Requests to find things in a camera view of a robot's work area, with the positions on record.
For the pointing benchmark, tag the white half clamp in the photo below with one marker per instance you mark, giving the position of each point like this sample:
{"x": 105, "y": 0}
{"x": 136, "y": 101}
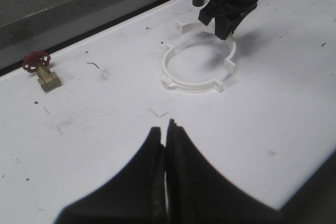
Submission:
{"x": 230, "y": 41}
{"x": 170, "y": 82}

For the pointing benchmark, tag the grey stone counter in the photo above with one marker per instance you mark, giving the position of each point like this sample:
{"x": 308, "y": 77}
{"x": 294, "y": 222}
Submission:
{"x": 65, "y": 1}

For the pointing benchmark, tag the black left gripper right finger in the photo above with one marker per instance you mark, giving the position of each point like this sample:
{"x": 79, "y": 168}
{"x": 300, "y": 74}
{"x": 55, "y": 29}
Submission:
{"x": 198, "y": 193}

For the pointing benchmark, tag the brass valve red handwheel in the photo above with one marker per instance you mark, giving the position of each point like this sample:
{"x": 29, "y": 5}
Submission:
{"x": 38, "y": 62}

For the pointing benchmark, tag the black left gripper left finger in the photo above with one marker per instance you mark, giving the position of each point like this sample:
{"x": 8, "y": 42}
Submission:
{"x": 136, "y": 194}

